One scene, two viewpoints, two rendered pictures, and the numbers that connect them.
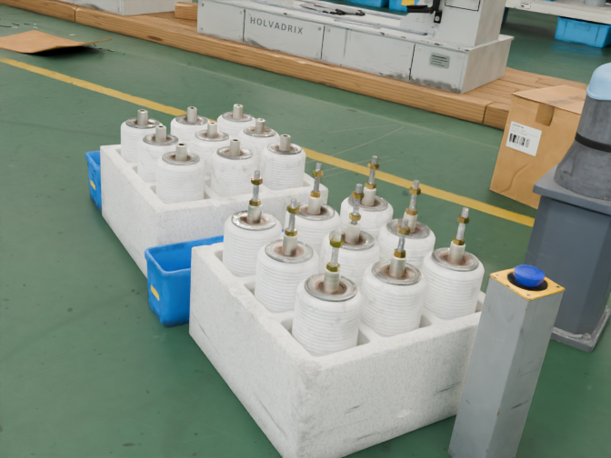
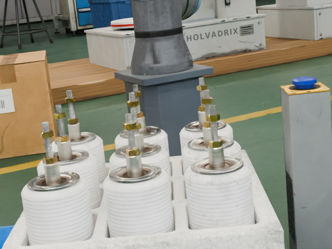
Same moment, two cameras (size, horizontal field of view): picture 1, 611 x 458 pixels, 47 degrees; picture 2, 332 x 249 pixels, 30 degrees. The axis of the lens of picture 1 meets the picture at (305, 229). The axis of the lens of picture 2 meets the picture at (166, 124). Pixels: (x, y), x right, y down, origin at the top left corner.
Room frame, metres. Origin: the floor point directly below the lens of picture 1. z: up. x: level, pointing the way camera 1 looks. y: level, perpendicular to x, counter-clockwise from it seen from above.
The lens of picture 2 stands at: (0.44, 0.69, 0.53)
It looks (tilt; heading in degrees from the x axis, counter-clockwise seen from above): 14 degrees down; 305
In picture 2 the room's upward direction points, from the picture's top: 6 degrees counter-clockwise
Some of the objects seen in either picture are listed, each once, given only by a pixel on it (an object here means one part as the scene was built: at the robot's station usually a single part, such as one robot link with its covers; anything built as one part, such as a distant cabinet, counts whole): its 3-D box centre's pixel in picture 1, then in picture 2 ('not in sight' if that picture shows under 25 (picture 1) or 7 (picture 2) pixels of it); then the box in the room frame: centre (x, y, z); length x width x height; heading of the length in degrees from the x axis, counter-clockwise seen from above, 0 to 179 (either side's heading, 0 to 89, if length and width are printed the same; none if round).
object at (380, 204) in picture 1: (367, 203); (75, 139); (1.19, -0.11, 0.25); 0.08 x 0.08 x 0.01
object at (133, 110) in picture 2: (356, 206); (134, 115); (1.03, -0.08, 0.31); 0.01 x 0.01 x 0.08
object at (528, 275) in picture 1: (527, 277); (304, 84); (0.83, -0.30, 0.32); 0.04 x 0.04 x 0.02
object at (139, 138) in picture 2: (352, 233); (137, 143); (1.03, -0.08, 0.26); 0.02 x 0.02 x 0.03
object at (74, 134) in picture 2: (368, 196); (74, 132); (1.19, -0.11, 0.26); 0.02 x 0.02 x 0.03
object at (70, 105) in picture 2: (372, 176); (71, 110); (1.19, -0.11, 0.30); 0.01 x 0.01 x 0.08
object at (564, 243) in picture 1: (574, 253); (168, 128); (1.29, -0.55, 0.15); 0.19 x 0.19 x 0.30; 59
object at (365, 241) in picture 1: (351, 240); (138, 150); (1.03, -0.08, 0.25); 0.08 x 0.08 x 0.01
